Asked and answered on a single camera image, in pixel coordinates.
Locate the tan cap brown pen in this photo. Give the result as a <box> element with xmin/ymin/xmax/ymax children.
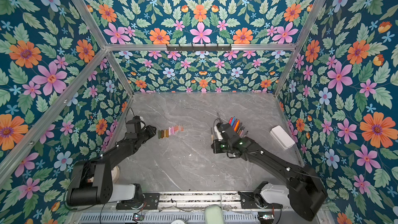
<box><xmin>239</xmin><ymin>125</ymin><xmax>245</xmax><ymax>137</ymax></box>

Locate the green cap beige pen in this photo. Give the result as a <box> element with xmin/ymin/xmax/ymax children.
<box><xmin>210</xmin><ymin>128</ymin><xmax>214</xmax><ymax>142</ymax></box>

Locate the white rectangular box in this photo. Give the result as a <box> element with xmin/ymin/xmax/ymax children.
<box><xmin>270</xmin><ymin>125</ymin><xmax>295</xmax><ymax>150</ymax></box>

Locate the pale green rounded object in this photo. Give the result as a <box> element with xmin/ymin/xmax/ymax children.
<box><xmin>204</xmin><ymin>205</ymin><xmax>225</xmax><ymax>224</ymax></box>

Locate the brown pen clear grip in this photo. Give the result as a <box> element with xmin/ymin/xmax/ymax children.
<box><xmin>237</xmin><ymin>122</ymin><xmax>243</xmax><ymax>135</ymax></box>

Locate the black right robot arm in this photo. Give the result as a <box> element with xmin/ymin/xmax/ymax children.
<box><xmin>211</xmin><ymin>122</ymin><xmax>328</xmax><ymax>222</ymax></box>

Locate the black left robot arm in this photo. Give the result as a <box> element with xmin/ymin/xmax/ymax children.
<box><xmin>66</xmin><ymin>125</ymin><xmax>157</xmax><ymax>207</ymax></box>

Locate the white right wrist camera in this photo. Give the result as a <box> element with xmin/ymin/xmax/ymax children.
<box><xmin>214</xmin><ymin>129</ymin><xmax>223</xmax><ymax>140</ymax></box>

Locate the black wall hook rail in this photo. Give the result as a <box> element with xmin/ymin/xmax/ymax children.
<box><xmin>166</xmin><ymin>44</ymin><xmax>232</xmax><ymax>52</ymax></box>

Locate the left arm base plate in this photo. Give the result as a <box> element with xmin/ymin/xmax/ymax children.
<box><xmin>116</xmin><ymin>193</ymin><xmax>160</xmax><ymax>211</ymax></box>

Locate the blue marker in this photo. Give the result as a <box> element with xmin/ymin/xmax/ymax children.
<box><xmin>230</xmin><ymin>117</ymin><xmax>236</xmax><ymax>126</ymax></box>

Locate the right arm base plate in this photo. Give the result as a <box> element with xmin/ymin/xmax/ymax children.
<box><xmin>238</xmin><ymin>191</ymin><xmax>283</xmax><ymax>209</ymax></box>

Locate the orange marker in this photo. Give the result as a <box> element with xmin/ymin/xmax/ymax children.
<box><xmin>234</xmin><ymin>120</ymin><xmax>240</xmax><ymax>132</ymax></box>

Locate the beige round alarm clock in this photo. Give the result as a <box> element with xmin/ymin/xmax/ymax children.
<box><xmin>111</xmin><ymin>166</ymin><xmax>120</xmax><ymax>184</ymax></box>

